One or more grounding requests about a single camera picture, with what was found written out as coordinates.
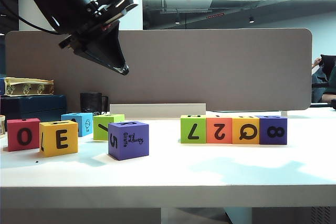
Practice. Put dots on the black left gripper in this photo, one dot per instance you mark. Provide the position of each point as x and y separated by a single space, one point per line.
89 28

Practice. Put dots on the blue foam block letter A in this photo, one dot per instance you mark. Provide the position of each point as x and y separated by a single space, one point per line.
83 124

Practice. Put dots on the green seven block animal print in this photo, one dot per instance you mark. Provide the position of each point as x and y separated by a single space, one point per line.
100 131

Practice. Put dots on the purple foam block number five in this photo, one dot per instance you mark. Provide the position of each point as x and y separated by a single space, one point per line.
128 142

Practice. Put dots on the yellow foam block letter E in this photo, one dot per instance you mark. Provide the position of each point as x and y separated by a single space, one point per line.
61 140

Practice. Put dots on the green foam block number seven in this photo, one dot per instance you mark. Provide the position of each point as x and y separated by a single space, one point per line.
193 130

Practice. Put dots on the orange foam block number two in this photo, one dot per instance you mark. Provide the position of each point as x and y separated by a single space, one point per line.
219 130

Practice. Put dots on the yellow foam block letter Q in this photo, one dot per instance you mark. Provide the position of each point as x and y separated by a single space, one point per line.
246 131

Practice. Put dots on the purple foam block number eight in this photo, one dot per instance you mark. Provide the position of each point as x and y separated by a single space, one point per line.
273 131

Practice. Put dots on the red foam block letter O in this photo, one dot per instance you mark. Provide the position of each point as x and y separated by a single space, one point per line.
24 135

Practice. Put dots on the red ceiling sign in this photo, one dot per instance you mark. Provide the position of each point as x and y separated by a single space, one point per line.
215 15

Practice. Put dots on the black mug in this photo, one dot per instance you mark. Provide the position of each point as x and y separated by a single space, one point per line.
90 102

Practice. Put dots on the gold patterned box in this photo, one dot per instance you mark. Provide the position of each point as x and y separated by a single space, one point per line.
29 87

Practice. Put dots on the dark blue box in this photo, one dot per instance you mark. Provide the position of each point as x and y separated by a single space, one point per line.
34 106

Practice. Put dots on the brown fabric desk divider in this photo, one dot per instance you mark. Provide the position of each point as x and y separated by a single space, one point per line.
210 69

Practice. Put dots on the blue packet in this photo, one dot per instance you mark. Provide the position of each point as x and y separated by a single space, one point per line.
2 87

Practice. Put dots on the black chair headrest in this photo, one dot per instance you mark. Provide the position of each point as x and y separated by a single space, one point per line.
329 62

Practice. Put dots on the seated person in dark clothes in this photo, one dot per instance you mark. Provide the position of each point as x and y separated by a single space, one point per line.
319 82

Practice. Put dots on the small beige drum container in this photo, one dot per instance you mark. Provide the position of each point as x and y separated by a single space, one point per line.
2 127

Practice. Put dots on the black round object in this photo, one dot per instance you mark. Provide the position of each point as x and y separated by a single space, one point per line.
334 104

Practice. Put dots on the white table leg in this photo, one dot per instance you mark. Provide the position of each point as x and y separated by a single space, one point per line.
241 216

